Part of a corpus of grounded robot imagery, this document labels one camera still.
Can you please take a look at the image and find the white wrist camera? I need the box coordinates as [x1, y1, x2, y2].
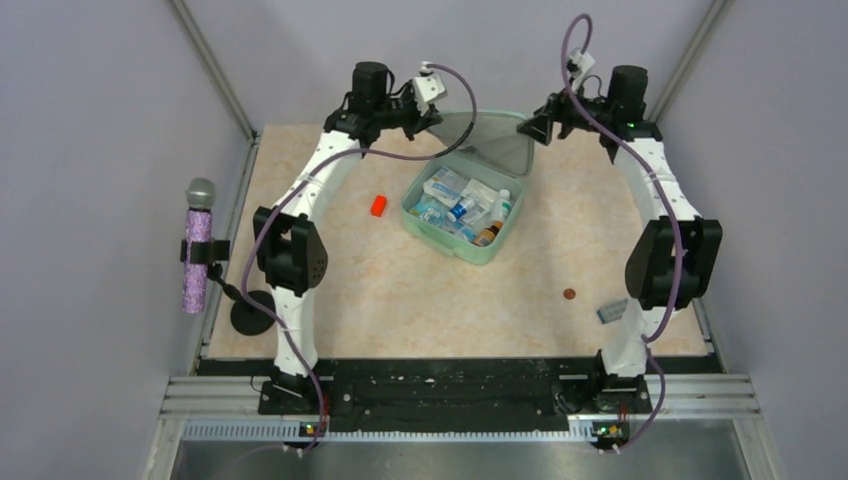
[565, 47, 595, 85]
[410, 61, 447, 116]

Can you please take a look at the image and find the blue white bagged packet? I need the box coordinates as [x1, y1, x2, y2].
[422, 166, 470, 207]

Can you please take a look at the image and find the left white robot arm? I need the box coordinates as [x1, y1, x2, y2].
[244, 61, 450, 414]

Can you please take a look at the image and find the white gauze packet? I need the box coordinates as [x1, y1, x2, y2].
[463, 179, 498, 212]

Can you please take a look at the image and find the purple glitter microphone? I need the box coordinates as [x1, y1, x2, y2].
[182, 177, 216, 314]

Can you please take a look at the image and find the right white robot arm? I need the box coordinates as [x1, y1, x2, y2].
[517, 61, 723, 412]

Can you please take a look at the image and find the orange red small box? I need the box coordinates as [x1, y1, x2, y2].
[369, 195, 388, 218]

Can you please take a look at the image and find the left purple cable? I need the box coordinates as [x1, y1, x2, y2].
[239, 60, 480, 458]

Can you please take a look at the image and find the black microphone stand base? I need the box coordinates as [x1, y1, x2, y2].
[230, 290, 276, 337]

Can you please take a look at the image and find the purple cable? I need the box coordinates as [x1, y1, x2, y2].
[560, 13, 686, 456]
[239, 60, 480, 458]

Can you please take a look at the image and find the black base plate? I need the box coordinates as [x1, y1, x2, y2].
[258, 357, 652, 434]

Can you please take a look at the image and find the small blue capped bottle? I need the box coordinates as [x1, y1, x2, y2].
[447, 195, 477, 222]

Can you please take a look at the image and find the white bottle green label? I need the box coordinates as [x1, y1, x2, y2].
[490, 189, 512, 224]

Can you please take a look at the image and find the blue small clear packet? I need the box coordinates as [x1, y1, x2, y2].
[444, 222, 477, 243]

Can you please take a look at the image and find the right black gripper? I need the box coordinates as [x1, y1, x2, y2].
[518, 76, 616, 146]

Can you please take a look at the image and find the brown bottle orange cap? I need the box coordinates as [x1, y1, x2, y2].
[473, 221, 503, 248]

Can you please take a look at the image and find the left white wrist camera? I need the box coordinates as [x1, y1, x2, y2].
[410, 61, 447, 116]

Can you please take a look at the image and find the grey blue pill blister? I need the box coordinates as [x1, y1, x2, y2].
[596, 298, 629, 325]

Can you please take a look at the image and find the mint green medicine case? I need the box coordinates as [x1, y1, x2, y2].
[401, 111, 535, 265]

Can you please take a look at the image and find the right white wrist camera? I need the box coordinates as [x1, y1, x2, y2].
[565, 47, 595, 85]

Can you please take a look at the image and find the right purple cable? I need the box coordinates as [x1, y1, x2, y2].
[560, 13, 686, 456]

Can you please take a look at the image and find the blue cotton swab packet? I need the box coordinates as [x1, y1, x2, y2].
[408, 197, 449, 228]

